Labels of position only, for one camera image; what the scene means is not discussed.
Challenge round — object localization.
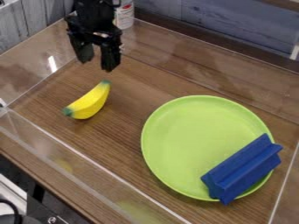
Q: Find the green round plate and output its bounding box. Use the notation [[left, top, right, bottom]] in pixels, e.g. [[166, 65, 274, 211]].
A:
[[140, 95, 271, 201]]

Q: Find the clear acrylic enclosure wall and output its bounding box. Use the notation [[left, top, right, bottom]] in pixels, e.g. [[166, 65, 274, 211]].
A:
[[0, 13, 299, 224]]

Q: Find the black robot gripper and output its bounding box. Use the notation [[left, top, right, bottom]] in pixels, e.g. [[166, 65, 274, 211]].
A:
[[64, 0, 123, 73]]

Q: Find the yellow toy banana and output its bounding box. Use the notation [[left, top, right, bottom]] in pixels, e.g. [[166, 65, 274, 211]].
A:
[[61, 80, 111, 120]]

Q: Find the black cable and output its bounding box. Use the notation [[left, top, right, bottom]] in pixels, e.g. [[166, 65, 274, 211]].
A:
[[0, 199, 24, 224]]

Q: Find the blue plastic block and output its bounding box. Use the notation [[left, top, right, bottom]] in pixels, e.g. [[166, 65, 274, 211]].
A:
[[200, 134, 283, 205]]

